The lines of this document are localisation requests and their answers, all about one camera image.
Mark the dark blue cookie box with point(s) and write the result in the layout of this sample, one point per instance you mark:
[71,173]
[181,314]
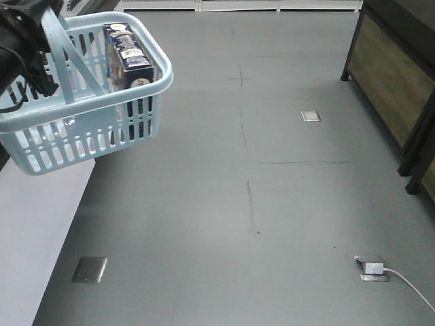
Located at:
[128,67]

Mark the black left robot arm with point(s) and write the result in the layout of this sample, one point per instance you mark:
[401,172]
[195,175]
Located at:
[24,44]

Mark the far black wooden display stand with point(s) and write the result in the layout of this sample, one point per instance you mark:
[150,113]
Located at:
[391,60]

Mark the near black wooden display stand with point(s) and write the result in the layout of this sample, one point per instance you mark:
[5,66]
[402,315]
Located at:
[422,180]

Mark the light blue plastic basket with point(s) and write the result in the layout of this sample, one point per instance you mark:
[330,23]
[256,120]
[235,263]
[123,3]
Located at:
[80,120]

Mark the white shelf base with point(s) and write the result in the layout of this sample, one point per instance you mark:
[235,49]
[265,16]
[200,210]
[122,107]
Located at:
[228,6]

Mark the white power adapter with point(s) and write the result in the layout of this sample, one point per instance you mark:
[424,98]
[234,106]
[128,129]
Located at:
[373,268]

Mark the open steel floor socket right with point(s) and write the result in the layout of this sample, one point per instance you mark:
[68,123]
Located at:
[379,278]

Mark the steel floor socket far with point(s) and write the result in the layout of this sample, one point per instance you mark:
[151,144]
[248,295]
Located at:
[310,116]

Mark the black wooden display stand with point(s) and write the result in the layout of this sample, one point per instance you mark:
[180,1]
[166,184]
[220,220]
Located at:
[422,180]
[391,60]

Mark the near white chest freezer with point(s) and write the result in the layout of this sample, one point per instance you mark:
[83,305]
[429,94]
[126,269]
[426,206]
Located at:
[36,214]

